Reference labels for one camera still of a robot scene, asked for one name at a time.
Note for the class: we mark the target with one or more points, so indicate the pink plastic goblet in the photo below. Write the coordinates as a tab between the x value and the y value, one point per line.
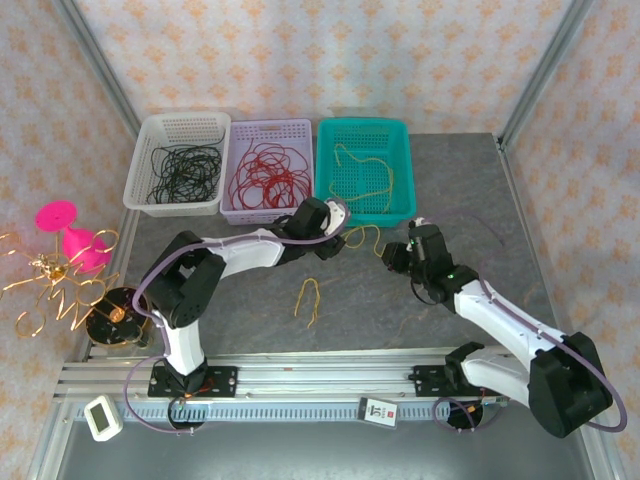
75	240

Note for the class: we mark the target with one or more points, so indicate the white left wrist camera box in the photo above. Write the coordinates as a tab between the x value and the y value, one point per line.
340	215

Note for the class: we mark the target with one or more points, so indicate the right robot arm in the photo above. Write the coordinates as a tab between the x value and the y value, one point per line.
500	325

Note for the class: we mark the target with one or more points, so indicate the aluminium frame post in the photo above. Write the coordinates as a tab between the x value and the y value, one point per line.
550	60
100	60

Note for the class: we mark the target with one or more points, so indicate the white plastic basket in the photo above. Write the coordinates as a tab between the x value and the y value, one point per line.
170	210

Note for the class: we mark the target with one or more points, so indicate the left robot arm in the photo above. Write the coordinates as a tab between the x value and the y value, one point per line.
245	252

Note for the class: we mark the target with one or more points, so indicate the round black gold tin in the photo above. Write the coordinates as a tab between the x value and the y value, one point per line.
112	327

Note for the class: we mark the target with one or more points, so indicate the white digital timer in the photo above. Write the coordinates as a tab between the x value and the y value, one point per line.
102	419

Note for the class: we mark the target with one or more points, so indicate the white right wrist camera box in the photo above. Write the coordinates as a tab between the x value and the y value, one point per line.
417	221

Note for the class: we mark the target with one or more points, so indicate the white label card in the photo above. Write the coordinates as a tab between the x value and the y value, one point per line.
377	412

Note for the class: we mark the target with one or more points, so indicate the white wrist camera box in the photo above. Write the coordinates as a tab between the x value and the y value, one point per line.
340	215
417	221

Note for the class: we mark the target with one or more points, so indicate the lavender plastic basket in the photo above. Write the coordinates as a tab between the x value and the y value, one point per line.
250	216

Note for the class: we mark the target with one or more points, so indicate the teal plastic basket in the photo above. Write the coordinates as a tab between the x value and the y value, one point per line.
385	219

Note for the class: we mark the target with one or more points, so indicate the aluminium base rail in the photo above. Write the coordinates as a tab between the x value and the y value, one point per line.
325	375

